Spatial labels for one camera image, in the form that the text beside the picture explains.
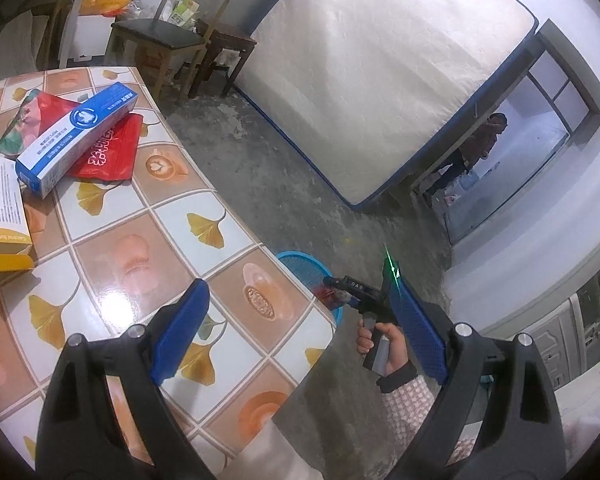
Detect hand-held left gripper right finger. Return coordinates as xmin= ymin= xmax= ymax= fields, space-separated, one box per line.
xmin=380 ymin=275 xmax=568 ymax=480

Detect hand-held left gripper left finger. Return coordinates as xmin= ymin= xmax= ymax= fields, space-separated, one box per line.
xmin=35 ymin=277 xmax=216 ymax=480

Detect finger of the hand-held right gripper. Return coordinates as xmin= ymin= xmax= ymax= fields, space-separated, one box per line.
xmin=321 ymin=276 xmax=353 ymax=308

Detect blue mesh basket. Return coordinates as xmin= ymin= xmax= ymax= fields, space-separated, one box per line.
xmin=275 ymin=250 xmax=347 ymax=326

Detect red packet with white print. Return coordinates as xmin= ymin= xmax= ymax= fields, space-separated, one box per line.
xmin=67 ymin=112 xmax=146 ymax=182

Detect blue and white carton box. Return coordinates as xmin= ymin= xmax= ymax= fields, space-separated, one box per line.
xmin=15 ymin=82 xmax=141 ymax=200

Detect yellow and white box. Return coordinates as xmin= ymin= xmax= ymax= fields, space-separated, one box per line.
xmin=0 ymin=150 xmax=37 ymax=272

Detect red and teal snack bag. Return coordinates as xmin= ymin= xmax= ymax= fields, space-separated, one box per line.
xmin=0 ymin=89 xmax=83 ymax=156

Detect person's right forearm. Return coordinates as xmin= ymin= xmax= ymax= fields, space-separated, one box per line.
xmin=377 ymin=360 xmax=481 ymax=466

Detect person's right hand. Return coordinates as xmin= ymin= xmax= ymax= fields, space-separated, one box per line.
xmin=356 ymin=321 xmax=411 ymax=376

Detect white cabinet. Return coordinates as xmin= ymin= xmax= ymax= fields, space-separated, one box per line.
xmin=480 ymin=260 xmax=600 ymax=411

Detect white mattress with blue edge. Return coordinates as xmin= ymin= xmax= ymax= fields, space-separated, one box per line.
xmin=232 ymin=0 xmax=540 ymax=211

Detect white sack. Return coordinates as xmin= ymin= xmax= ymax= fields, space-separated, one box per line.
xmin=137 ymin=42 xmax=183 ymax=86

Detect dark wooden stool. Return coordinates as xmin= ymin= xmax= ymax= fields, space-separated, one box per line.
xmin=195 ymin=19 xmax=259 ymax=98

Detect wooden chair with black seat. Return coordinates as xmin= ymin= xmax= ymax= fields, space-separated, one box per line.
xmin=110 ymin=0 xmax=241 ymax=101

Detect green and white cartons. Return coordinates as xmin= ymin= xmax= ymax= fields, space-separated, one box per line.
xmin=170 ymin=0 xmax=201 ymax=27

